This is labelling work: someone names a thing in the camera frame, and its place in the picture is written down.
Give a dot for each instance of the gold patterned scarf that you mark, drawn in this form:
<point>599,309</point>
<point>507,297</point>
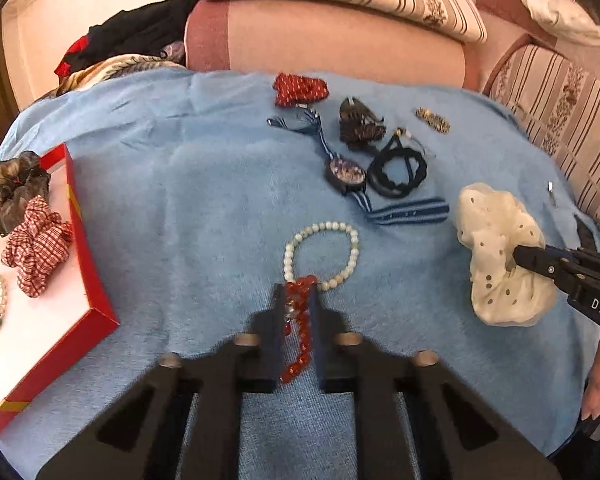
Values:
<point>112,68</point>

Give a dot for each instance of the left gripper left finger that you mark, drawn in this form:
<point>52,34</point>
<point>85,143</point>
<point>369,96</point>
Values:
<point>181,418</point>

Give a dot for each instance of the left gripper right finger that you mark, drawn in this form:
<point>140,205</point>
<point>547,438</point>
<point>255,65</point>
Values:
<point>414,418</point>

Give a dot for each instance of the red plaid scrunchie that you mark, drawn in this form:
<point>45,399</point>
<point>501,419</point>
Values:
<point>37,246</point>

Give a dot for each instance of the black hair claw clip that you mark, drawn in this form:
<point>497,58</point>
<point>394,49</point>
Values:
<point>360,128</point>

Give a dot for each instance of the silver hair clip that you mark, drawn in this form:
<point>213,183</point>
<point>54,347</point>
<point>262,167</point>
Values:
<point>551,193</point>

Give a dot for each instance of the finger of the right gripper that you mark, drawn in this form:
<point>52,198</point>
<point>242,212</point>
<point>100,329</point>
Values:
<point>548,261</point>

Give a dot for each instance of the black and red clothes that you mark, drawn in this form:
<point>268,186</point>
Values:
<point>147,30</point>

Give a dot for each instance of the pink quilted bolster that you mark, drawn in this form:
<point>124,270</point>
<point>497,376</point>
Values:
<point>303,36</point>

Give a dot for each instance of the dark grey sheer scrunchie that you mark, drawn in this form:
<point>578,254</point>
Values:
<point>21,179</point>

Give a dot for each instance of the blue striped strap watch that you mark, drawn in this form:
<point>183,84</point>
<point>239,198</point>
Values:
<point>349,178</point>

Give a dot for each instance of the red jewelry box tray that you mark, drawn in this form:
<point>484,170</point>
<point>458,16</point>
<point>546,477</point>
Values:
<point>41,338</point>

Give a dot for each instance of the cream dotted scrunchie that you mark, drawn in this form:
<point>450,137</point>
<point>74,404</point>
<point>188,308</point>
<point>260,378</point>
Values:
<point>491,224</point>

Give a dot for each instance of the blue towel blanket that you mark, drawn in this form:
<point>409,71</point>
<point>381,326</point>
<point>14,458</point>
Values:
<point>188,200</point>

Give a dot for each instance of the red dotted hair bow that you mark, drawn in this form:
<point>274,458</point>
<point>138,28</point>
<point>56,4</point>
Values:
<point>292,90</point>

